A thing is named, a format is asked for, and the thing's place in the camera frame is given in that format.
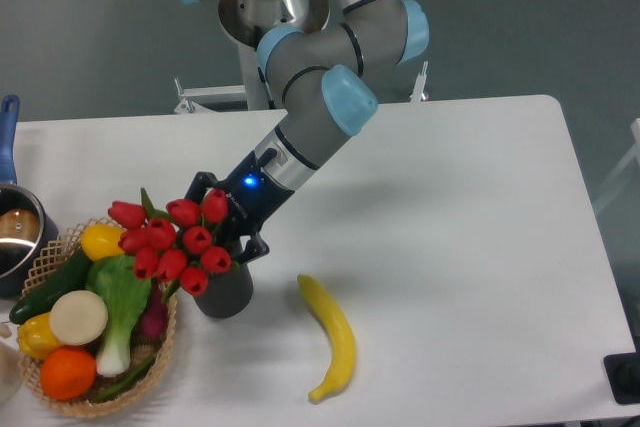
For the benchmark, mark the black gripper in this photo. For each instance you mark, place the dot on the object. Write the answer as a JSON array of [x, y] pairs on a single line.
[[252, 197]]

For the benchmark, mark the red tulip bouquet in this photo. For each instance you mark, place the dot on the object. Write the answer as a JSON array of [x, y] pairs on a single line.
[[180, 246]]

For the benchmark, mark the dark grey ribbed vase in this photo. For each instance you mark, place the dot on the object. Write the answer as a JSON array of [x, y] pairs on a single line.
[[226, 294]]

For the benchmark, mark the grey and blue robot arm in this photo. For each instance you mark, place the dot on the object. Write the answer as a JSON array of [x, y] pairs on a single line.
[[315, 72]]

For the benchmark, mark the yellow squash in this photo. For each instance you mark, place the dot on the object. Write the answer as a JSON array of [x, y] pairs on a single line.
[[99, 241]]

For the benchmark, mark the green bok choy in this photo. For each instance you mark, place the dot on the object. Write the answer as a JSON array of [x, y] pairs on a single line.
[[125, 297]]

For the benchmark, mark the purple radish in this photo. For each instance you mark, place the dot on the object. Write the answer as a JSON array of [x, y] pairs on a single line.
[[152, 323]]

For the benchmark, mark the green cucumber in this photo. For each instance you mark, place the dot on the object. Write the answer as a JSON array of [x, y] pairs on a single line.
[[71, 276]]

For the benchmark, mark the green chili pepper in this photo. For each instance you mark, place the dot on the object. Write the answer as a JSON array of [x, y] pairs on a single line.
[[128, 382]]

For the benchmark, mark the woven wicker basket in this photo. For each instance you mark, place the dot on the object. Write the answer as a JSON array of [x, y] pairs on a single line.
[[158, 352]]

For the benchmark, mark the yellow banana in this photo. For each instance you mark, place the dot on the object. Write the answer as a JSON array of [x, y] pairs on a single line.
[[339, 333]]

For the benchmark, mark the orange fruit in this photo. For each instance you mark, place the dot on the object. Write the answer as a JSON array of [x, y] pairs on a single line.
[[67, 373]]

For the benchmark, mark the yellow bell pepper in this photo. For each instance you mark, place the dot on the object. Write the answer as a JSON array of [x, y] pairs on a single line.
[[36, 339]]

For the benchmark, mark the white garlic piece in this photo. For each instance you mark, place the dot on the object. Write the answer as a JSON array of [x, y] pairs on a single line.
[[5, 331]]

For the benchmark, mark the black device at edge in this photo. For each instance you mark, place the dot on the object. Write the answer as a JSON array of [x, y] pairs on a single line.
[[623, 376]]

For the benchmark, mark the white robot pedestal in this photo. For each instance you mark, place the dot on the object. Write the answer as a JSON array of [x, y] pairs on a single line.
[[243, 21]]

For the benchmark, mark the blue handled saucepan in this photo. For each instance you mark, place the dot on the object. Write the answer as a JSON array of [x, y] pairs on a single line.
[[26, 228]]

